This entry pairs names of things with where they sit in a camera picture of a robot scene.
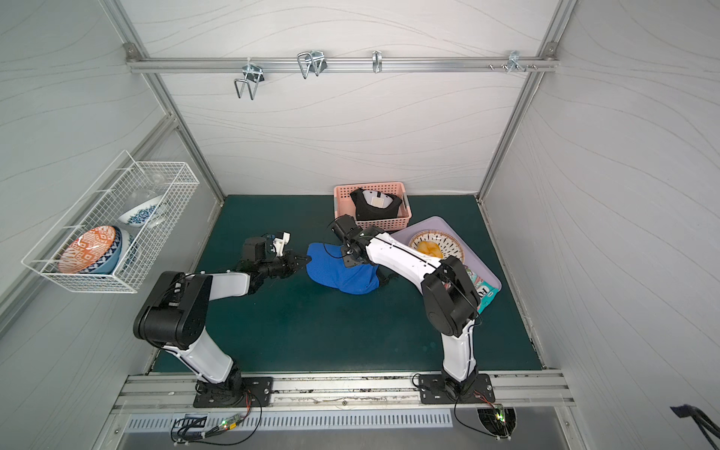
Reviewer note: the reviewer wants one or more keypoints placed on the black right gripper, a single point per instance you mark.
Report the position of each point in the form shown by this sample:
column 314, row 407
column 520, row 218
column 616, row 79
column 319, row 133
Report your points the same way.
column 351, row 251

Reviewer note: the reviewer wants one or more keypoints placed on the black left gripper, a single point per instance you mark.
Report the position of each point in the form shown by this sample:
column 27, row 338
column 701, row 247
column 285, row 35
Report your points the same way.
column 286, row 264

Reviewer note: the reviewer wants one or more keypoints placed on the blue baseball cap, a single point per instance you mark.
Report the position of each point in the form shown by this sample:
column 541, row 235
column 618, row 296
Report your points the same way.
column 327, row 268

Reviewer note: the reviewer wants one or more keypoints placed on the black baseball cap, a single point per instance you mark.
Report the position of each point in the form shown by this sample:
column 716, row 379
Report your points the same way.
column 372, row 205

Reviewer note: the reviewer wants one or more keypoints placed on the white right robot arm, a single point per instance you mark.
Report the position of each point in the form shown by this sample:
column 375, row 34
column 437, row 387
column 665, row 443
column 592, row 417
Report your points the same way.
column 450, row 298

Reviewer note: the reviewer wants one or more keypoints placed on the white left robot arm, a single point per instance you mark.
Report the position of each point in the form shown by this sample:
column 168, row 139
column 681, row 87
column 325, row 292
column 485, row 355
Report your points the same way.
column 173, row 317

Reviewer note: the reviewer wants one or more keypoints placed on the pink perforated plastic basket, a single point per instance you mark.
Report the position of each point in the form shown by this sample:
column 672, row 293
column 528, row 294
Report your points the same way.
column 345, row 206

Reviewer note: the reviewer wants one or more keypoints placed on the yellow knotted bread roll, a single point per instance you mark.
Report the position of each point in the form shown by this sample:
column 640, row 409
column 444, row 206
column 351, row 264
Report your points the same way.
column 431, row 248

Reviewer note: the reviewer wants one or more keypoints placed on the patterned plate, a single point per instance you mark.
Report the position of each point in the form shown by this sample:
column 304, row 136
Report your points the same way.
column 449, row 243

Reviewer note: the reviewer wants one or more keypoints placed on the lavender plastic tray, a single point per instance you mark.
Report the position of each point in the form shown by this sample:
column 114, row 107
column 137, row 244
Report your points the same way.
column 471, row 259

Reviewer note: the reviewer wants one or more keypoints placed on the green snack packet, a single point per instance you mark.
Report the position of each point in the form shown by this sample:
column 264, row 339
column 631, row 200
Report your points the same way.
column 484, row 290

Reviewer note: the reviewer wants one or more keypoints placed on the blue patterned bowl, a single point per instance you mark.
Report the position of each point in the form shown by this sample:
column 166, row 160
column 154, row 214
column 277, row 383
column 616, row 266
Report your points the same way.
column 149, row 211

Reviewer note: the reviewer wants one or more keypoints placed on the small metal hook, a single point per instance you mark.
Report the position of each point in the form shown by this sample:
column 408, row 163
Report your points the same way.
column 377, row 62

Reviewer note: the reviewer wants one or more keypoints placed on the metal double hook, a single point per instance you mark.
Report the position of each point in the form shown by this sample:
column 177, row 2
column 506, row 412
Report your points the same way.
column 248, row 83

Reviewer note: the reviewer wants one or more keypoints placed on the orange patterned bowl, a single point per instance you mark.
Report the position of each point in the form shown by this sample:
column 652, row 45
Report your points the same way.
column 88, row 249

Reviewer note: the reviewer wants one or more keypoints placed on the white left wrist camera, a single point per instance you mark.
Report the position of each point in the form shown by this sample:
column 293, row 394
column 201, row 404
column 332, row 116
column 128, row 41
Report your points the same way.
column 279, row 243

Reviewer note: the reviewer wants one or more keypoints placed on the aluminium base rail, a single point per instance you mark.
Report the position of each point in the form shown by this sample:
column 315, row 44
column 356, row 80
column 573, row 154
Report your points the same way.
column 347, row 391

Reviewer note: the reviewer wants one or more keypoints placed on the aluminium hanging rail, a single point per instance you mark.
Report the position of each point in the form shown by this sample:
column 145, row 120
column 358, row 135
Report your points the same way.
column 335, row 65

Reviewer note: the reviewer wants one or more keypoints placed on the metal wire hook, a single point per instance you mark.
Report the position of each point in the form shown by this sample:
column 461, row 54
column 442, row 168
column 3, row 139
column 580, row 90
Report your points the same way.
column 311, row 62

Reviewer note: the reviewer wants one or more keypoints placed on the white wire wall basket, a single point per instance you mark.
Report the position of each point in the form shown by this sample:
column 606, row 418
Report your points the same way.
column 126, row 183

